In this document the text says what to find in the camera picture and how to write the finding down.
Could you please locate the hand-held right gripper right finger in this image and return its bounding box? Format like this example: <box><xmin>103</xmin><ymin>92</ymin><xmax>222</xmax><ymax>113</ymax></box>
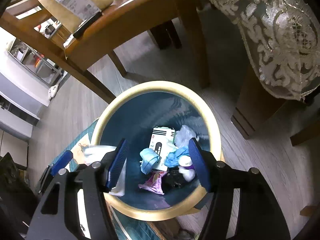
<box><xmin>188</xmin><ymin>138</ymin><xmax>275</xmax><ymax>240</ymax></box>

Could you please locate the metal shelf rack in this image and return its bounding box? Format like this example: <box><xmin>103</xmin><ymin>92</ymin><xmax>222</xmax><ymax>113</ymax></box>
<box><xmin>7</xmin><ymin>42</ymin><xmax>64</xmax><ymax>85</ymax></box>

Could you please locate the blue bin with cream rim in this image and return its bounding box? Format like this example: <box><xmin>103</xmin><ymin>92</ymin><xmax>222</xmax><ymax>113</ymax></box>
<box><xmin>90</xmin><ymin>80</ymin><xmax>227</xmax><ymax>222</ymax></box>

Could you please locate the black crumpled wrapper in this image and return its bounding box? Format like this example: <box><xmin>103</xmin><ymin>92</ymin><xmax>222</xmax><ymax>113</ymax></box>
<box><xmin>165</xmin><ymin>170</ymin><xmax>187</xmax><ymax>189</ymax></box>

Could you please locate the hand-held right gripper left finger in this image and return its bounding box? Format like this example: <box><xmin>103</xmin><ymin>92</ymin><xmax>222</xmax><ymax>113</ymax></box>
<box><xmin>37</xmin><ymin>138</ymin><xmax>128</xmax><ymax>240</ymax></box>

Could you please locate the purple wrapper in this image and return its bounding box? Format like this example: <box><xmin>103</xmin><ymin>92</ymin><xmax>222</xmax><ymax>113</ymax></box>
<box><xmin>138</xmin><ymin>171</ymin><xmax>167</xmax><ymax>195</ymax></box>

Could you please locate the dark wooden leg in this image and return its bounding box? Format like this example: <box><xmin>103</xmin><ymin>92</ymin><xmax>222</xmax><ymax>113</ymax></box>
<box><xmin>166</xmin><ymin>20</ymin><xmax>182</xmax><ymax>49</ymax></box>
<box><xmin>150</xmin><ymin>21</ymin><xmax>175</xmax><ymax>50</ymax></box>

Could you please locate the clear plastic bag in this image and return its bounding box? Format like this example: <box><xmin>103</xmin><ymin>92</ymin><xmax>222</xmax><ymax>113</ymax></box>
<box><xmin>174</xmin><ymin>124</ymin><xmax>200</xmax><ymax>153</ymax></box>

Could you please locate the wooden chair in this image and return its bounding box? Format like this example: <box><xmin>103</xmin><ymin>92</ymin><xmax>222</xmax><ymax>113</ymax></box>
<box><xmin>0</xmin><ymin>0</ymin><xmax>210</xmax><ymax>104</ymax></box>

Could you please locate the black flat box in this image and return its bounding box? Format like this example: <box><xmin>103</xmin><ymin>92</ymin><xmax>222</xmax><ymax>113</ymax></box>
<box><xmin>72</xmin><ymin>12</ymin><xmax>103</xmax><ymax>39</ymax></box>

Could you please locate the white carton box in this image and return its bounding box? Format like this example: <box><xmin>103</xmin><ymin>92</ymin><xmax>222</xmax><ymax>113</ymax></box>
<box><xmin>148</xmin><ymin>127</ymin><xmax>177</xmax><ymax>172</ymax></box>

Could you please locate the teal patterned mat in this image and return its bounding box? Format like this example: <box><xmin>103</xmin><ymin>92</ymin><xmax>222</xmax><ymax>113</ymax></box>
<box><xmin>35</xmin><ymin>120</ymin><xmax>180</xmax><ymax>240</ymax></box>

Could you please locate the white plastic bag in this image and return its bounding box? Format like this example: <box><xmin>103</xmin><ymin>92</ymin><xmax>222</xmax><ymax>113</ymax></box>
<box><xmin>81</xmin><ymin>145</ymin><xmax>127</xmax><ymax>197</ymax></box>

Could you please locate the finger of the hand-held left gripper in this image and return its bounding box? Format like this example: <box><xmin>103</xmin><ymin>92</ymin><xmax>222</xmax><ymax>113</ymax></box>
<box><xmin>37</xmin><ymin>151</ymin><xmax>73</xmax><ymax>194</ymax></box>

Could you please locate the blue lace-trimmed tablecloth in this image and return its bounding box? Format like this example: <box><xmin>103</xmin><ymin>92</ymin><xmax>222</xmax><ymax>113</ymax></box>
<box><xmin>105</xmin><ymin>0</ymin><xmax>320</xmax><ymax>103</ymax></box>

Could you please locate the pair of white slippers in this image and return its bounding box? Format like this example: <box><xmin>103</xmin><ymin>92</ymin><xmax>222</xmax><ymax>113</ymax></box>
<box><xmin>48</xmin><ymin>84</ymin><xmax>60</xmax><ymax>100</ymax></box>

